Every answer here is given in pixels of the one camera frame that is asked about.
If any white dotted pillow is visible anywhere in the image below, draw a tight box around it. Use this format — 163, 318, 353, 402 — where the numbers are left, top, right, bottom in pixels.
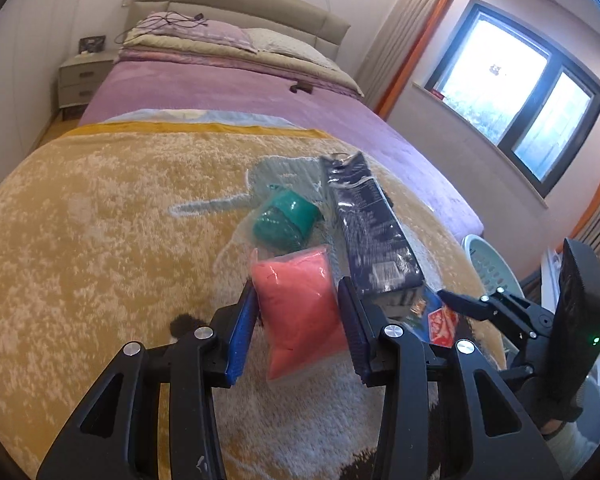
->
242, 27, 341, 72

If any blue and white carton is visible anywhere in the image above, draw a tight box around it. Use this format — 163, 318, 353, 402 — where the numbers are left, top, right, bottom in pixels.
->
320, 151, 425, 306

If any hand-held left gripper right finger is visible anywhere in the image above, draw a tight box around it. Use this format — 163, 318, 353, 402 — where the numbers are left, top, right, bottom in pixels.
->
337, 276, 563, 480

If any dark framed window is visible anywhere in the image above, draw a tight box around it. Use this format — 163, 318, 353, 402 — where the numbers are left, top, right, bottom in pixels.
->
424, 2, 600, 198

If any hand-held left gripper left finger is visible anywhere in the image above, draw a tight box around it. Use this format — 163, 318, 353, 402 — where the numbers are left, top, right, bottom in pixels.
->
36, 279, 261, 480

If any pink pillow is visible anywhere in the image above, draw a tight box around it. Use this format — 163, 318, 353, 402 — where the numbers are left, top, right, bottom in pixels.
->
130, 12, 258, 56

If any grey nightstand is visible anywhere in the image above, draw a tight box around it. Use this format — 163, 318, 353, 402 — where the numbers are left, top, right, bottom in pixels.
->
57, 50, 118, 121

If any purple bedspread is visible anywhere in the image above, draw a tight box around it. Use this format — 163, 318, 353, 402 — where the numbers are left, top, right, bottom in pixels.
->
77, 57, 485, 241

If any green packet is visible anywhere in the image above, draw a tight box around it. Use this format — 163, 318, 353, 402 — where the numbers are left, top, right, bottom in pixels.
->
252, 187, 316, 251

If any white wardrobe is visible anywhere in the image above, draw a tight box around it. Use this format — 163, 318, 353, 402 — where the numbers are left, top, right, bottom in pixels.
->
0, 0, 98, 201

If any pink packet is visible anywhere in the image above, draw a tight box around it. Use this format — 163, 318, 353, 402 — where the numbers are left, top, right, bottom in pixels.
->
250, 244, 348, 386

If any folded beige quilt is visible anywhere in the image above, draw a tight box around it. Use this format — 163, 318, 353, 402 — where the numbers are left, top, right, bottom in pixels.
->
120, 30, 366, 98

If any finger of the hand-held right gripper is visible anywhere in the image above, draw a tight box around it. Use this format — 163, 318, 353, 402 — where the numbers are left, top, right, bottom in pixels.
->
497, 342, 536, 386
437, 287, 556, 346

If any red snack wrapper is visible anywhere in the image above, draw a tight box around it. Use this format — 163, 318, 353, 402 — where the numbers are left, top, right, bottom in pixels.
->
395, 287, 463, 350

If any black cable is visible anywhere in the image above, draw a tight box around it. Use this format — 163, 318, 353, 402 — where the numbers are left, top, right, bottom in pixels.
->
114, 10, 208, 43

